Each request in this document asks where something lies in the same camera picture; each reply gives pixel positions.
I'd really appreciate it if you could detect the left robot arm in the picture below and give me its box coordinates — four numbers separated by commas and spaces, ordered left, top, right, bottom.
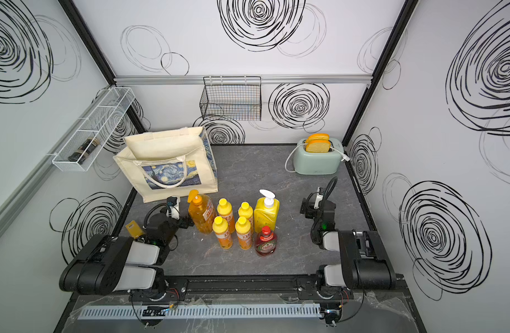
59, 196, 194, 299

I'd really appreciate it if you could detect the yellow pump dish soap bottle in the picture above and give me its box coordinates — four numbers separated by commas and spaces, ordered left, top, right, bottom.
253, 190, 280, 233

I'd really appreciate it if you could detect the mint green toaster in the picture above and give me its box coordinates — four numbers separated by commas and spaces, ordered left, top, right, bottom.
292, 138, 344, 176

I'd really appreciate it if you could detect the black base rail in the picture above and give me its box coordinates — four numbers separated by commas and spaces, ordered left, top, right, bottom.
129, 273, 405, 301

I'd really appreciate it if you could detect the toast slice rear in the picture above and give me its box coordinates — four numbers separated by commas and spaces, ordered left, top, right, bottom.
305, 133, 330, 144

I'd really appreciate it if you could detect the orange bottle front right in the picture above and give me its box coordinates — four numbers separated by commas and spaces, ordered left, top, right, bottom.
235, 216, 253, 250

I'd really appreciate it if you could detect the black wire wall basket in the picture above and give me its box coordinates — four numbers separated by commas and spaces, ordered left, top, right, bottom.
199, 76, 263, 121

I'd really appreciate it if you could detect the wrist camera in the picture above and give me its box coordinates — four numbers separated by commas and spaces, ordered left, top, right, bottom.
166, 196, 180, 220
313, 187, 325, 210

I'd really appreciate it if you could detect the toast slice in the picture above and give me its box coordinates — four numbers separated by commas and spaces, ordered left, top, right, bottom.
305, 133, 330, 144
305, 140, 331, 153

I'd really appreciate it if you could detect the grey slotted cable duct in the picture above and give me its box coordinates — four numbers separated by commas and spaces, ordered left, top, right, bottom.
77, 303, 322, 321

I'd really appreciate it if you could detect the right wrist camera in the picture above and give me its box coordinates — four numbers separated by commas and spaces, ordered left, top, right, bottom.
313, 187, 325, 210

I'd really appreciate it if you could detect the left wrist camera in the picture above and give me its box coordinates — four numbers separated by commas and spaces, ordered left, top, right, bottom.
166, 196, 180, 220

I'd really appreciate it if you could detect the orange bottle back right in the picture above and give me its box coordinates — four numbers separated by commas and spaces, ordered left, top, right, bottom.
238, 202, 254, 231

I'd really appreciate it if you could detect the white toaster cable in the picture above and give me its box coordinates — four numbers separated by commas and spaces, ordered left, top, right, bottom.
284, 143, 351, 173

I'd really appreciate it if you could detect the dark item in shelf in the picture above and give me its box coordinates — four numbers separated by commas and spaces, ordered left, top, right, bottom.
68, 138, 99, 165

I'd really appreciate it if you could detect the toast slice front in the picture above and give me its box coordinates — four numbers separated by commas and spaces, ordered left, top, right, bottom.
305, 140, 331, 153

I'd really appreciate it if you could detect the yellow tag object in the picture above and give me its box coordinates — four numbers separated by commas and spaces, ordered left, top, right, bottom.
125, 221, 145, 239

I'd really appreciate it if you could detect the orange bottle front left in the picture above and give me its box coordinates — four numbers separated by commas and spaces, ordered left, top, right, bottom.
213, 216, 233, 250

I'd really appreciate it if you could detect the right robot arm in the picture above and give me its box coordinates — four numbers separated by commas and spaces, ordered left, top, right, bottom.
300, 177, 397, 290

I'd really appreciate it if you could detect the orange bottle back left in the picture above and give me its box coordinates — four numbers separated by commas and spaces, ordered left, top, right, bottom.
217, 198, 235, 234

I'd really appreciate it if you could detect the tall orange dish soap bottle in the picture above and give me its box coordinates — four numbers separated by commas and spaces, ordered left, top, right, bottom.
188, 190, 216, 234

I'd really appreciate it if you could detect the canvas starry night tote bag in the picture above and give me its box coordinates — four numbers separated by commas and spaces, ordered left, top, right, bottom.
113, 126, 218, 203

